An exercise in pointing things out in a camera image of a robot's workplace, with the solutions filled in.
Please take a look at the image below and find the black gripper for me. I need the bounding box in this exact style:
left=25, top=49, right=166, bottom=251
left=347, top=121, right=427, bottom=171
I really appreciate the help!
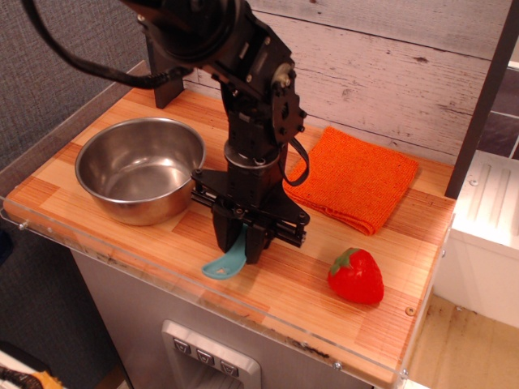
left=191, top=156, right=310, bottom=264

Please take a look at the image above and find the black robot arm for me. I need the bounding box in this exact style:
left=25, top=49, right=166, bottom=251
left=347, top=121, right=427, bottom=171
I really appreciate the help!
left=128, top=1, right=310, bottom=264

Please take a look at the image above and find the orange folded towel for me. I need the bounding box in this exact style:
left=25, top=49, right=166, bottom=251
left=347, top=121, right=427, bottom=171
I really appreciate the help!
left=284, top=126, right=418, bottom=236

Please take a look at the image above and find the red toy strawberry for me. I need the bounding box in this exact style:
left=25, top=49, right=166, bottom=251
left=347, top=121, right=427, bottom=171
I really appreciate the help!
left=328, top=248, right=384, bottom=305

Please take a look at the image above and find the stainless steel bowl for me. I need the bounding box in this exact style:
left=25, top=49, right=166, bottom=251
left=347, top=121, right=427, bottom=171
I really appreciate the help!
left=75, top=118, right=206, bottom=226

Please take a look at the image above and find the grey toy kitchen cabinet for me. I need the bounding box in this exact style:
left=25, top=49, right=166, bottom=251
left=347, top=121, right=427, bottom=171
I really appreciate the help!
left=73, top=253, right=369, bottom=388

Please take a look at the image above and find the grey ice dispenser panel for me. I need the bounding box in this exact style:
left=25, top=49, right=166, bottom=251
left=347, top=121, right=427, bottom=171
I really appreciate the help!
left=161, top=320, right=262, bottom=389

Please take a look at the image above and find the clear acrylic edge guard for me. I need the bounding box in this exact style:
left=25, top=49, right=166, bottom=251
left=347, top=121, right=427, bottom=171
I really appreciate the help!
left=4, top=190, right=454, bottom=388

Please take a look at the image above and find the dark grey left post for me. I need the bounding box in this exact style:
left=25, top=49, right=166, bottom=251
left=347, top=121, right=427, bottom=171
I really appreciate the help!
left=146, top=38, right=184, bottom=109

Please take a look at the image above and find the dark grey post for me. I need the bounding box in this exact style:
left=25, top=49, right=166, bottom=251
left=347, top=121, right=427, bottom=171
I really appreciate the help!
left=146, top=38, right=184, bottom=109
left=444, top=0, right=518, bottom=199

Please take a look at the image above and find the black sleeved cable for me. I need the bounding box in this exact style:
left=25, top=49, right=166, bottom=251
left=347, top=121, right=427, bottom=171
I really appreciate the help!
left=22, top=0, right=194, bottom=90

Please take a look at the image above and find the dark grey right post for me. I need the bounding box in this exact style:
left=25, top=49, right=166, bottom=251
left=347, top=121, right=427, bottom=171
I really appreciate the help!
left=444, top=0, right=518, bottom=199

